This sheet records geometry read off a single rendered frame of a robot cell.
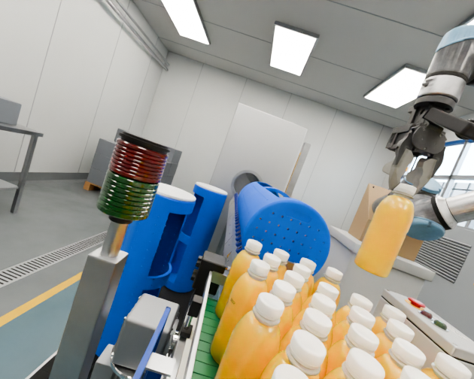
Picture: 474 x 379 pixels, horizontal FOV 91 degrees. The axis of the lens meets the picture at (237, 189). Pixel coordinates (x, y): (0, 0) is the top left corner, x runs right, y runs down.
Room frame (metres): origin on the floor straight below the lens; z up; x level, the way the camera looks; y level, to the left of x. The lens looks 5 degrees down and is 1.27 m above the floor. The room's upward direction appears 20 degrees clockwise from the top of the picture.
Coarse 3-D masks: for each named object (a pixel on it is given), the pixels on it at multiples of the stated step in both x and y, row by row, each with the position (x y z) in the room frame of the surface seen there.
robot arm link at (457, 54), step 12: (444, 36) 0.54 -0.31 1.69; (456, 36) 0.52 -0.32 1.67; (468, 36) 0.51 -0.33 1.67; (444, 48) 0.53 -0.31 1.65; (456, 48) 0.51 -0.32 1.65; (468, 48) 0.50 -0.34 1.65; (432, 60) 0.55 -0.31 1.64; (444, 60) 0.52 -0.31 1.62; (456, 60) 0.51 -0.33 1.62; (468, 60) 0.50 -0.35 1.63; (432, 72) 0.53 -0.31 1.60; (444, 72) 0.51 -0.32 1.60; (456, 72) 0.50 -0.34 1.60; (468, 72) 0.51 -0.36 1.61
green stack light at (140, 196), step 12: (108, 168) 0.29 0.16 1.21; (108, 180) 0.27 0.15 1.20; (120, 180) 0.26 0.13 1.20; (132, 180) 0.27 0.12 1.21; (108, 192) 0.27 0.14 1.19; (120, 192) 0.26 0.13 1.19; (132, 192) 0.27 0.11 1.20; (144, 192) 0.28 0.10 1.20; (156, 192) 0.31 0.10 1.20; (96, 204) 0.28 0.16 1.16; (108, 204) 0.27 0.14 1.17; (120, 204) 0.27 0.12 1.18; (132, 204) 0.27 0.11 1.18; (144, 204) 0.28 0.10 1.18; (120, 216) 0.27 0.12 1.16; (132, 216) 0.27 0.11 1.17; (144, 216) 0.29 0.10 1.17
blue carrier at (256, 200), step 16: (240, 192) 1.57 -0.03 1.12; (256, 192) 1.08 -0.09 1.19; (272, 192) 1.59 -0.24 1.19; (240, 208) 1.12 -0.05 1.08; (256, 208) 0.76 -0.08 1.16; (272, 208) 0.72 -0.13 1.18; (288, 208) 0.72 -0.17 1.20; (304, 208) 0.72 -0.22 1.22; (240, 224) 0.93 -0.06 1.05; (256, 224) 0.72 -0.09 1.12; (272, 224) 0.72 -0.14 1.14; (288, 224) 0.72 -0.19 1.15; (304, 224) 0.73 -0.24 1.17; (320, 224) 0.73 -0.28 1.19; (256, 240) 0.72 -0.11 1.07; (272, 240) 0.72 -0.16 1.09; (288, 240) 0.72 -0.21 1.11; (304, 240) 0.73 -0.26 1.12; (320, 240) 0.73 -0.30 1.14; (304, 256) 0.73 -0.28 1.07; (320, 256) 0.73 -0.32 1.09
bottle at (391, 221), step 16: (400, 192) 0.51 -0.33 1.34; (384, 208) 0.51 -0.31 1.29; (400, 208) 0.49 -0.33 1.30; (384, 224) 0.50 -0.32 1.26; (400, 224) 0.48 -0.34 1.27; (368, 240) 0.51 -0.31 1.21; (384, 240) 0.49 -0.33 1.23; (400, 240) 0.49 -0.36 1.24; (368, 256) 0.50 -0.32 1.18; (384, 256) 0.49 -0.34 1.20; (384, 272) 0.49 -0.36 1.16
